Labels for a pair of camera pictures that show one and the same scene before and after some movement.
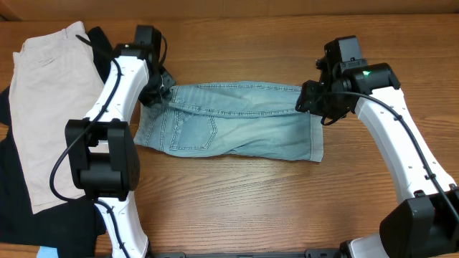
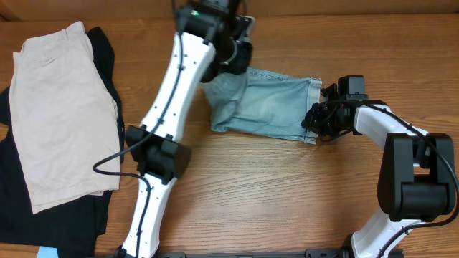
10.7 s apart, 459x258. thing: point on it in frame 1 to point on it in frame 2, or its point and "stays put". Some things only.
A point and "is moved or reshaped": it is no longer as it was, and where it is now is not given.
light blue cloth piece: (46, 251) stays put
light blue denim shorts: (253, 120) is moved or reshaped
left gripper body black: (158, 89) to (222, 70)
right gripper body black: (309, 96) to (316, 117)
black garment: (71, 228) stays put
